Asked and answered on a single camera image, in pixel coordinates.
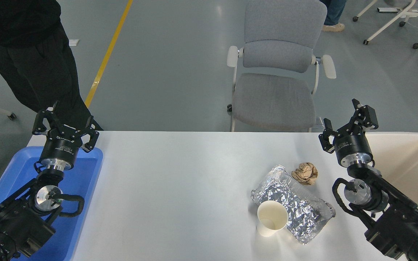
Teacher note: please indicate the silver foil tray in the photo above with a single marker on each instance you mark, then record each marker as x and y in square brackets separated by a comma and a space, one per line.
[303, 214]

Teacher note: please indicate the white paper cup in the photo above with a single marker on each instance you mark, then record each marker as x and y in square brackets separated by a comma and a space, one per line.
[271, 217]

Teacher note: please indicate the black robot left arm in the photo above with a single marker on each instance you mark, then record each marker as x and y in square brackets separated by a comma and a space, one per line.
[16, 224]

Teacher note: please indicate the grey office chair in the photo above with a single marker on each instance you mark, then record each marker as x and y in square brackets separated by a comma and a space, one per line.
[274, 98]

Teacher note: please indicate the person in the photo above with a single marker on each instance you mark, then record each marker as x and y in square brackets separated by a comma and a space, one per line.
[334, 12]
[31, 54]

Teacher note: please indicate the large pale plastic bin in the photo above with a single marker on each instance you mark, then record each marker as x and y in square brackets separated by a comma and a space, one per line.
[412, 163]

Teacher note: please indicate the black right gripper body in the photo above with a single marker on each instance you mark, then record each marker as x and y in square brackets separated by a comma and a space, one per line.
[352, 145]

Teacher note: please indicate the white paper scrap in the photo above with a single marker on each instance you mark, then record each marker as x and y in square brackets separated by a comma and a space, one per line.
[74, 42]

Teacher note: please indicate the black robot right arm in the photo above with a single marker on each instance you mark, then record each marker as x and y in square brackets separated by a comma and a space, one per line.
[401, 224]

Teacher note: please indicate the crumpled tan paper ball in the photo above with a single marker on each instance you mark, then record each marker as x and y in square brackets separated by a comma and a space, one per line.
[305, 173]

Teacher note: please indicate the white wheeled chair base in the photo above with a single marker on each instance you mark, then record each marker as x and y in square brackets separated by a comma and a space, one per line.
[403, 12]

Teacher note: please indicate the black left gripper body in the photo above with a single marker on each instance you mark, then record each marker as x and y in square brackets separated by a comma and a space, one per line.
[61, 146]

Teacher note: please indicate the blue plastic tray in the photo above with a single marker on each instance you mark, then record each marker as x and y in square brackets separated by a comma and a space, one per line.
[85, 181]

